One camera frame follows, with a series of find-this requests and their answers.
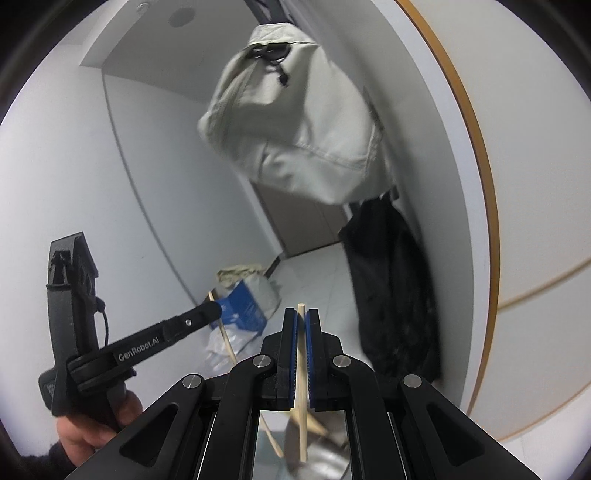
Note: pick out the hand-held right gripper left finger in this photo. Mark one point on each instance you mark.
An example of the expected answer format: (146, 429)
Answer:
(290, 355)

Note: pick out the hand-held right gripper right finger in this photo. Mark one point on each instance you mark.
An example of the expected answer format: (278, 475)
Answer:
(313, 355)

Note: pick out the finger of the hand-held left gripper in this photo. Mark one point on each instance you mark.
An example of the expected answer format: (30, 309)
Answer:
(194, 321)

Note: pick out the pale wooden chopstick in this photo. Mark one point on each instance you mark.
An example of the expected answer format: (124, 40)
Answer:
(226, 337)
(302, 434)
(323, 427)

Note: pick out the person's left hand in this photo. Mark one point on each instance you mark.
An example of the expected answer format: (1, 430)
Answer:
(83, 436)

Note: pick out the white plastic bag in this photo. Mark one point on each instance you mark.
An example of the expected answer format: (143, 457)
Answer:
(221, 350)

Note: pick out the blue cardboard box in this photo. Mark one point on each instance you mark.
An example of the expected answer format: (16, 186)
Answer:
(242, 309)

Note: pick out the black coat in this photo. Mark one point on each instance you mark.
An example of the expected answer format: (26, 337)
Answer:
(392, 286)

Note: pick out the grey door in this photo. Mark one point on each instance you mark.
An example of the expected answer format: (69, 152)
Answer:
(300, 221)

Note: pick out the hanging beige cloth bag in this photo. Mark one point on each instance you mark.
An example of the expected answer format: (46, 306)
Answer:
(295, 120)

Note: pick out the white wooden-edged panel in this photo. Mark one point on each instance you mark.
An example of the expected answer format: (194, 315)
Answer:
(531, 230)

